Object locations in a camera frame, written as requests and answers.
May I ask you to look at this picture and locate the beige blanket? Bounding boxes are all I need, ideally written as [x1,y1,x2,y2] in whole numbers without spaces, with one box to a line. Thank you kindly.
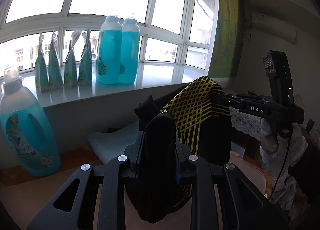
[0,155,267,230]

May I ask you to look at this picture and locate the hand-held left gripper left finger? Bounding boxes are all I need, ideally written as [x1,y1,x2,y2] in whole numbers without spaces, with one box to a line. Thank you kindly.
[26,131,145,230]

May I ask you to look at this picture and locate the blue detergent bottle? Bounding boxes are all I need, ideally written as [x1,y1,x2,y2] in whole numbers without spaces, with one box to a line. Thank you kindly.
[0,67,61,177]
[118,14,141,84]
[96,11,123,85]

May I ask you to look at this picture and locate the black pants with yellow stripes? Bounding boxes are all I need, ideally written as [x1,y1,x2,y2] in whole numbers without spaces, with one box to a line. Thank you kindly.
[125,76,232,222]

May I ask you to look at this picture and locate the white lace cloth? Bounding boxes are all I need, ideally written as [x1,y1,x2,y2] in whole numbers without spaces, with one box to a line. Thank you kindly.
[229,106,263,141]

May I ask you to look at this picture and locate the white air conditioner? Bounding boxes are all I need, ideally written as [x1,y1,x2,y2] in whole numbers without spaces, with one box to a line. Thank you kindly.
[250,11,298,45]

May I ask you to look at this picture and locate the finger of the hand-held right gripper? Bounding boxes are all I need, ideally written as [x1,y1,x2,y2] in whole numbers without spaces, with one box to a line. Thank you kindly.
[221,92,272,107]

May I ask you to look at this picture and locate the folded light blue jeans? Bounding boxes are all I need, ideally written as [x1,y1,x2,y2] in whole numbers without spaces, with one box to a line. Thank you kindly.
[87,121,141,164]

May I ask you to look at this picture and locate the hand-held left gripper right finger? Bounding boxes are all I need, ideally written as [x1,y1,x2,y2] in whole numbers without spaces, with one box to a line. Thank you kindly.
[174,142,291,230]

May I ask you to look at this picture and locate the person's right hand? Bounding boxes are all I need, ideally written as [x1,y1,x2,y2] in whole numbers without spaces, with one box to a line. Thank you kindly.
[259,117,308,168]

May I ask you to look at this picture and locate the white windowsill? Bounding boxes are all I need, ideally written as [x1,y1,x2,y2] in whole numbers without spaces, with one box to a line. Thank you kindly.
[0,63,213,108]

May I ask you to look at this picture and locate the black cable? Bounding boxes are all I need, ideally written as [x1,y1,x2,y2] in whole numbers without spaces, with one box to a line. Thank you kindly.
[272,130,294,196]

